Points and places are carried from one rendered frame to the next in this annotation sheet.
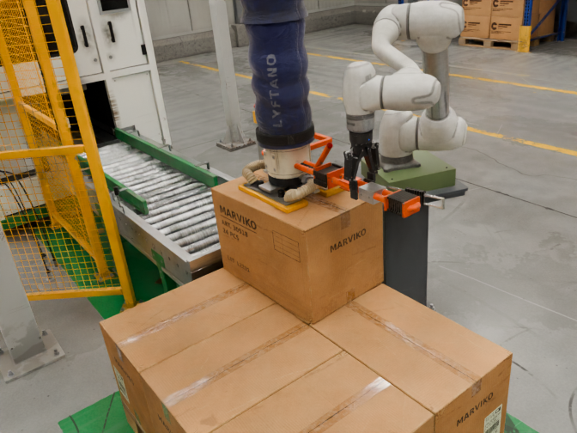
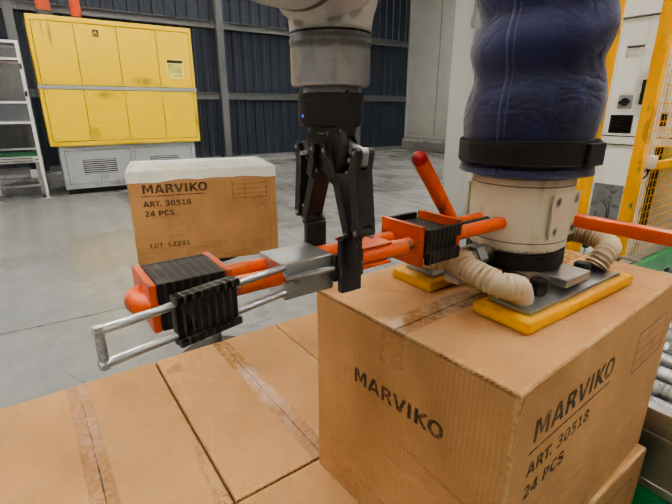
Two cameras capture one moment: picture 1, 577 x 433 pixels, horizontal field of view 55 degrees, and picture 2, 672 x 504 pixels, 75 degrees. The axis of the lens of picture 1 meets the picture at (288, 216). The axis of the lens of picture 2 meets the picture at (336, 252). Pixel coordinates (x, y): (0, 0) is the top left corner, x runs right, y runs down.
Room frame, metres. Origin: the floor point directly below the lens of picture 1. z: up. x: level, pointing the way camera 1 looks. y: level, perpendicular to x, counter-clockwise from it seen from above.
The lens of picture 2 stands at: (1.70, -0.79, 1.26)
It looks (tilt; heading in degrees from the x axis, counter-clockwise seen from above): 18 degrees down; 89
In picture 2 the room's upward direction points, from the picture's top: straight up
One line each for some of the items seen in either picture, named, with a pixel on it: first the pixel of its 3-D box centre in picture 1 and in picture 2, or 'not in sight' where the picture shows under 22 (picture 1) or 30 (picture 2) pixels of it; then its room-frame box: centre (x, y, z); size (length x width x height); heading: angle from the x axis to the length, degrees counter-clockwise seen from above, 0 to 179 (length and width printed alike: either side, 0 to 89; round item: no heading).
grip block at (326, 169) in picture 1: (329, 175); (420, 236); (1.84, -0.16, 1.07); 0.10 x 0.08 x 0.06; 125
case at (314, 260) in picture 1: (296, 234); (493, 373); (2.04, -0.03, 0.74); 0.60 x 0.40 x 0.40; 38
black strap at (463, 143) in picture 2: (285, 131); (527, 149); (2.04, -0.02, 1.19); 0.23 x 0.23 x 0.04
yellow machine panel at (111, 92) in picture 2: not in sight; (122, 109); (-1.70, 6.73, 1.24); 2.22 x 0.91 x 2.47; 33
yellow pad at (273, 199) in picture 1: (270, 191); (469, 255); (1.99, 0.06, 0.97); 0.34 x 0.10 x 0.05; 35
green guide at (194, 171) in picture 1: (163, 152); not in sight; (3.75, 0.83, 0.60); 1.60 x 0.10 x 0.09; 35
